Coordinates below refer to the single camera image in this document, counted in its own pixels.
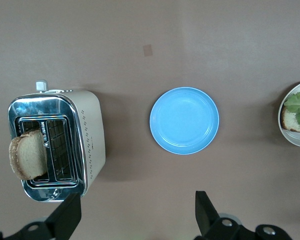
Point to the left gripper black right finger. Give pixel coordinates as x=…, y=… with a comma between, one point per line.
x=207, y=217

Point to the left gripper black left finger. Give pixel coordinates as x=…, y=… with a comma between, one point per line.
x=62, y=220

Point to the toasted bread slice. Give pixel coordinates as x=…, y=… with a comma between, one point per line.
x=290, y=122
x=27, y=155

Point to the blue plate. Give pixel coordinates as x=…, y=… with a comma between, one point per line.
x=184, y=120

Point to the beige plate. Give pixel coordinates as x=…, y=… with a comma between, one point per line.
x=296, y=140

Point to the cream and chrome toaster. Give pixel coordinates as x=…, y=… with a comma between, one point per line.
x=92, y=132

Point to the brown square tape patch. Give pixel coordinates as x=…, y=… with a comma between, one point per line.
x=147, y=50

